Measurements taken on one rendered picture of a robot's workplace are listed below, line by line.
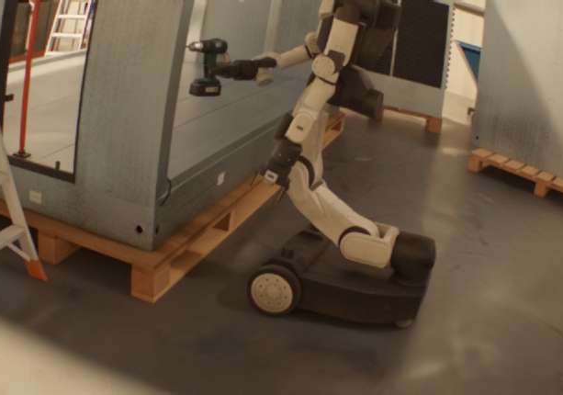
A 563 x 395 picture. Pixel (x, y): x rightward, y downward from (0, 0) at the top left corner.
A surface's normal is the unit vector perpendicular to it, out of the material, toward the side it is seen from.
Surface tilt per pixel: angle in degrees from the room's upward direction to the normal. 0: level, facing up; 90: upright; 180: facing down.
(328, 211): 90
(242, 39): 90
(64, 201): 90
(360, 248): 90
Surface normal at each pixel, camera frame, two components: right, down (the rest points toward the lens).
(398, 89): -0.17, 0.28
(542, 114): -0.59, 0.16
